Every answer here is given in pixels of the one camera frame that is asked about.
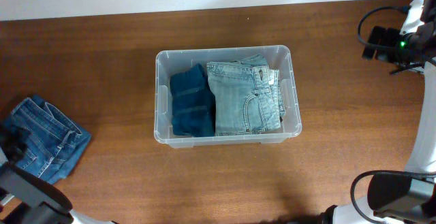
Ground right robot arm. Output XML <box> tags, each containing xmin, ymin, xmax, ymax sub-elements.
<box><xmin>325</xmin><ymin>0</ymin><xmax>435</xmax><ymax>223</ymax></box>

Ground light blue jeans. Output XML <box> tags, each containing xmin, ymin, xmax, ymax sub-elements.
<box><xmin>206</xmin><ymin>54</ymin><xmax>285</xmax><ymax>136</ymax></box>

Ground teal garment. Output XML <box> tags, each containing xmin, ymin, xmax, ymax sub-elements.
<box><xmin>170</xmin><ymin>63</ymin><xmax>215</xmax><ymax>137</ymax></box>

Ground dark blue jeans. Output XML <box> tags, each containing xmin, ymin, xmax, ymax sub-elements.
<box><xmin>2</xmin><ymin>95</ymin><xmax>91</xmax><ymax>185</ymax></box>

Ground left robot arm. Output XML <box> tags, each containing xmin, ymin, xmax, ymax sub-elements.
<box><xmin>1</xmin><ymin>127</ymin><xmax>115</xmax><ymax>224</ymax></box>

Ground clear plastic storage container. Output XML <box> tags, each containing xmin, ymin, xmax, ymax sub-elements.
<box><xmin>154</xmin><ymin>45</ymin><xmax>302</xmax><ymax>148</ymax></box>

